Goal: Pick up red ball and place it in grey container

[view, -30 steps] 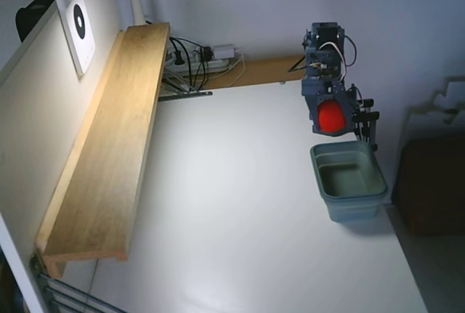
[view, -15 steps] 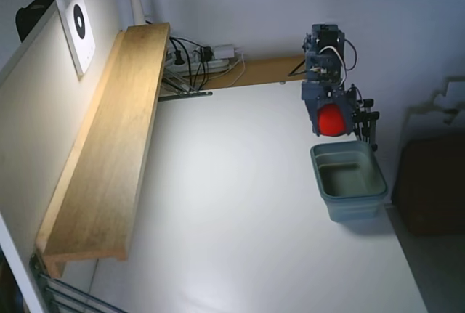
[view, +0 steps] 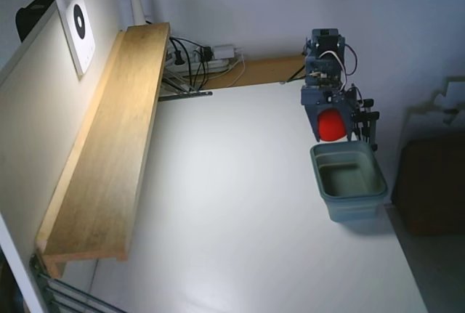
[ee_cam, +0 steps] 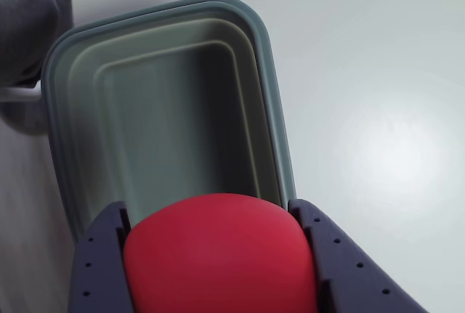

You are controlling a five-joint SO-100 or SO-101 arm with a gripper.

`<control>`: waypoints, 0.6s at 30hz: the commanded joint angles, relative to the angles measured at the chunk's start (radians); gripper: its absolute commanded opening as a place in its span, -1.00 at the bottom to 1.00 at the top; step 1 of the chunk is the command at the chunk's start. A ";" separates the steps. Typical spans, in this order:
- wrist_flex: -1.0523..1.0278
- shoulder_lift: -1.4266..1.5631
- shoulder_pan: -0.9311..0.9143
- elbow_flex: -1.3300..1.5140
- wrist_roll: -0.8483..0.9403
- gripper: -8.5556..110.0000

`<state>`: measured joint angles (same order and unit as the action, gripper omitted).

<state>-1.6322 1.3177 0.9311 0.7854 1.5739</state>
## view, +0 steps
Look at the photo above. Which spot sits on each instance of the blue-grey gripper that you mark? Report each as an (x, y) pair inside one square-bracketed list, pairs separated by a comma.
[(311, 102)]

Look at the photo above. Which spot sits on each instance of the red ball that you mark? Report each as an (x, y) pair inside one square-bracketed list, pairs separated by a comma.
[(331, 126)]

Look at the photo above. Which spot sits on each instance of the blue-grey robot arm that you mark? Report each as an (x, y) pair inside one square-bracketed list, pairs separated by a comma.
[(325, 55)]

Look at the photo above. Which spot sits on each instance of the grey plastic container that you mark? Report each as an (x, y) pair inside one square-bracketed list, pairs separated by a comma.
[(348, 211)]

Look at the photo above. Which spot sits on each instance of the black table clamp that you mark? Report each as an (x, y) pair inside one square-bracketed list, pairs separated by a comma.
[(368, 124)]

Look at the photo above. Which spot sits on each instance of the wooden back board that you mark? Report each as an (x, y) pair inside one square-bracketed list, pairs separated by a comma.
[(269, 71)]

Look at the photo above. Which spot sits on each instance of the dark brown furniture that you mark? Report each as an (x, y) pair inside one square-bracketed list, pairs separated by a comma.
[(436, 189)]

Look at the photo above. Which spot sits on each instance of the metal shelf support rails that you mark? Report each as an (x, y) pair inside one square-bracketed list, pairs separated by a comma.
[(174, 82)]

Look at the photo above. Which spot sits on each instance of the long wooden shelf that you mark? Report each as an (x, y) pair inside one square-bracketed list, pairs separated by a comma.
[(109, 146)]

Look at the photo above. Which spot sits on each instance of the white box with black circle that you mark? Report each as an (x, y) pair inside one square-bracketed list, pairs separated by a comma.
[(85, 51)]

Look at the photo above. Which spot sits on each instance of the white desk side panel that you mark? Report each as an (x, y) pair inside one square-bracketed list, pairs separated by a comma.
[(36, 117)]

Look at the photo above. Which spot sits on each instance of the grey metal table bracket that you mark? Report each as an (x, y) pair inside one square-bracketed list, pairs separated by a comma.
[(189, 94)]

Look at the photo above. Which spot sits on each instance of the aluminium frame rails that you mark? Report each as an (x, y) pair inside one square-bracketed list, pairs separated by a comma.
[(65, 291)]

